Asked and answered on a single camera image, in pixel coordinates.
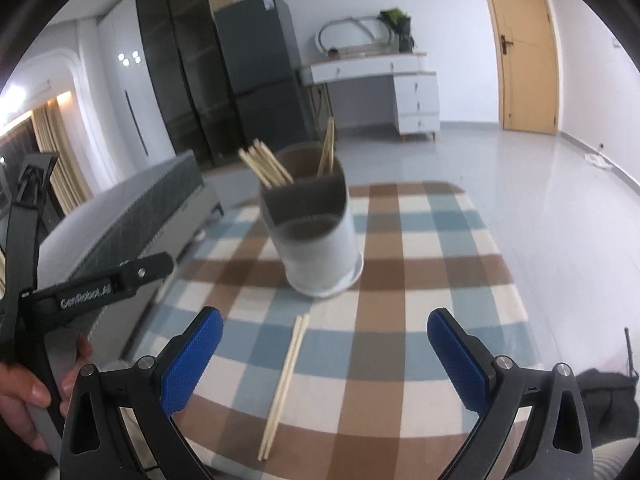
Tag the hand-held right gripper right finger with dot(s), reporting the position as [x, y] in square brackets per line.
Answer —
[457, 360]

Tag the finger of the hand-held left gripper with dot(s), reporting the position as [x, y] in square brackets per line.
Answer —
[90, 295]

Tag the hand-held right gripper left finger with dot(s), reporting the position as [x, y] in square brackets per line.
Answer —
[192, 360]

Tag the wooden chopstick pair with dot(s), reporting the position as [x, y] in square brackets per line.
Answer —
[285, 390]

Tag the grey white utensil holder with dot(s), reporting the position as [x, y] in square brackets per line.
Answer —
[320, 255]

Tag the bunch of wooden chopsticks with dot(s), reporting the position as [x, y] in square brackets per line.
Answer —
[267, 167]

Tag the person's left hand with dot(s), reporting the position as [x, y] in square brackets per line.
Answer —
[20, 390]

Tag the checkered tablecloth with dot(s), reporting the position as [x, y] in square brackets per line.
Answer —
[410, 280]

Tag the dark grey quilted mattress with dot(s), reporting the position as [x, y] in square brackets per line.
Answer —
[130, 210]

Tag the beige curtain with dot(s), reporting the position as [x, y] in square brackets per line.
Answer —
[55, 160]

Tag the dark cloth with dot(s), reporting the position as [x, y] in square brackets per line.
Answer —
[607, 400]

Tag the thin black rod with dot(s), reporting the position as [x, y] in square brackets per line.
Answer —
[629, 350]

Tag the white wardrobe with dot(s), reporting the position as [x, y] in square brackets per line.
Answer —
[115, 110]

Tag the white crumpled paper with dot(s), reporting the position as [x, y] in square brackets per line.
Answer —
[597, 160]

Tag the dark glass-door cabinet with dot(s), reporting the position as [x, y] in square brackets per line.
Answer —
[185, 60]

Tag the white vanity desk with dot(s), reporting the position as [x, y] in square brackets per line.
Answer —
[415, 100]

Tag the dark grey refrigerator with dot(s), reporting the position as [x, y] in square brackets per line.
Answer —
[265, 60]

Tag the wooden door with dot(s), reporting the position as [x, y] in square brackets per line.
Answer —
[525, 60]

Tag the oval vanity mirror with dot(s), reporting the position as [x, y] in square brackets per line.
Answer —
[350, 35]

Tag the grey upholstered bed frame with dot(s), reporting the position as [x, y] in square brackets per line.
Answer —
[200, 210]

